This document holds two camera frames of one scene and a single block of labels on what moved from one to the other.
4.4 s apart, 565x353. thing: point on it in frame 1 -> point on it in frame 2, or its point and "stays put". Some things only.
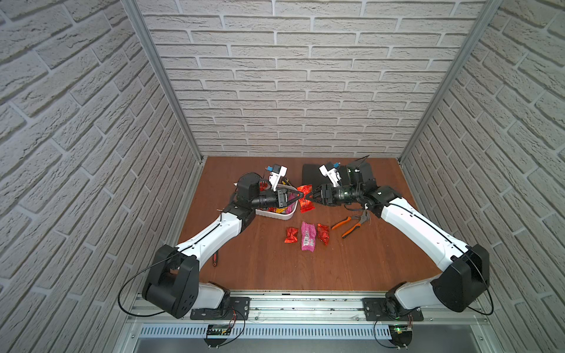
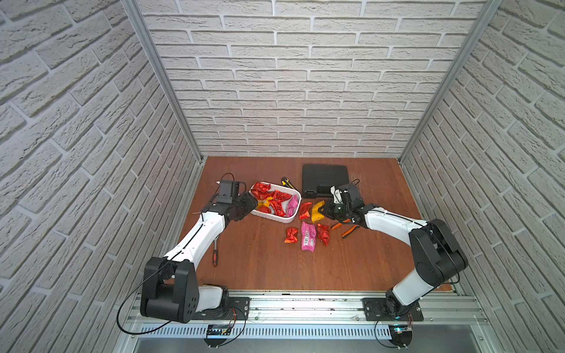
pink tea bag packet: x=308 y=232 stays put
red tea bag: x=324 y=233 stays put
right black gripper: x=326 y=193 -> x=328 y=206
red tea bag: x=291 y=235 stays put
